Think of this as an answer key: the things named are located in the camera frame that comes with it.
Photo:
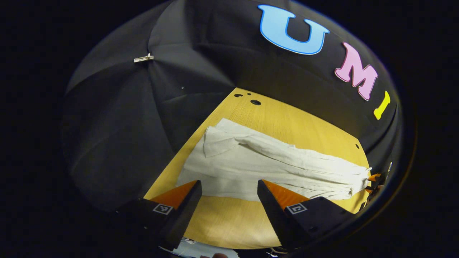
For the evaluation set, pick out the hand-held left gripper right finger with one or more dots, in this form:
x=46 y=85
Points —
x=272 y=215

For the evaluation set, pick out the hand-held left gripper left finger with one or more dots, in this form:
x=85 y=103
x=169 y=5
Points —
x=184 y=213

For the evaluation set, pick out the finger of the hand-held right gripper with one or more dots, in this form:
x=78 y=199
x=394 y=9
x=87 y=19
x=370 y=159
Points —
x=374 y=177

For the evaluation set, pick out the white jeans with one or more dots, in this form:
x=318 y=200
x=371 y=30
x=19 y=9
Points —
x=251 y=161

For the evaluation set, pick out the black backdrop cloth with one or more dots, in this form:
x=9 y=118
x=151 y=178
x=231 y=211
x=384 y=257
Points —
x=125 y=125

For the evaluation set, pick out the white metal clip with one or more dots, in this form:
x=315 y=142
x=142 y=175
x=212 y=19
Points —
x=143 y=57

